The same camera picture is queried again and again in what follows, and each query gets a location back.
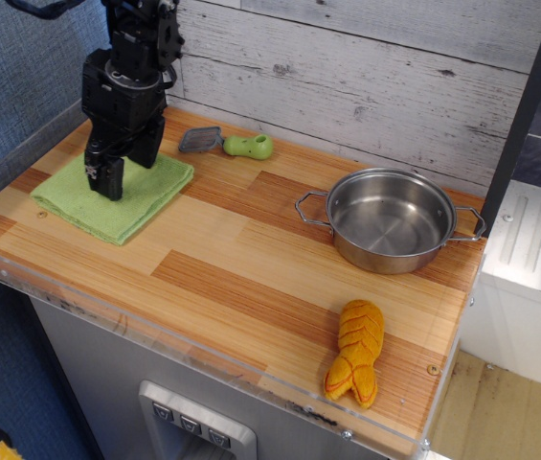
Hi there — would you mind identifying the white ribbed toy appliance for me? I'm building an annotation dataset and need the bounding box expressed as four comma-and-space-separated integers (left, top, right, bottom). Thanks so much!
460, 181, 541, 383

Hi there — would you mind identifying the toy spatula green handle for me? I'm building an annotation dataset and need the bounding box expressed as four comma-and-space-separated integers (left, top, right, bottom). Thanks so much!
178, 126, 274, 160

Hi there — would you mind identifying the silver button panel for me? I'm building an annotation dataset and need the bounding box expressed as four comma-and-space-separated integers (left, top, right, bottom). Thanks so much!
138, 380, 258, 459

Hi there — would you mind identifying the clear acrylic table guard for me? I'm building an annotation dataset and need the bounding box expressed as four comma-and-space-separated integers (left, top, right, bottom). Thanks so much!
0, 234, 481, 459

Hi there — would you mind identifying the stainless steel pot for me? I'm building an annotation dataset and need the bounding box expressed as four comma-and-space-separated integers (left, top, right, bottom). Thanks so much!
295, 168, 486, 274

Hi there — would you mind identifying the orange plush shrimp tempura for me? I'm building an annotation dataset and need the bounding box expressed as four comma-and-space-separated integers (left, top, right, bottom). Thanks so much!
324, 300, 384, 409

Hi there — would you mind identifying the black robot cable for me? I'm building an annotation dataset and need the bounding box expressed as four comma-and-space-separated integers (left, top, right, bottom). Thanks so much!
4, 0, 84, 20

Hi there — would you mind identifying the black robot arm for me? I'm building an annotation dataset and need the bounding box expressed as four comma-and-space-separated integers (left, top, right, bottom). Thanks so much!
81, 1, 185, 201

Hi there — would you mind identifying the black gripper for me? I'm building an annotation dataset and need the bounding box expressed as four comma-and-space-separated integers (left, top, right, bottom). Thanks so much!
81, 49, 166, 201

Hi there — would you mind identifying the green cloth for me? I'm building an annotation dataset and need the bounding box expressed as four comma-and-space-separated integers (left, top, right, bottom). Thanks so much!
31, 154, 194, 245

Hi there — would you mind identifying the dark grey right post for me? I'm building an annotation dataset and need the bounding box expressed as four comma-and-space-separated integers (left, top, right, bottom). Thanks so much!
481, 42, 541, 238

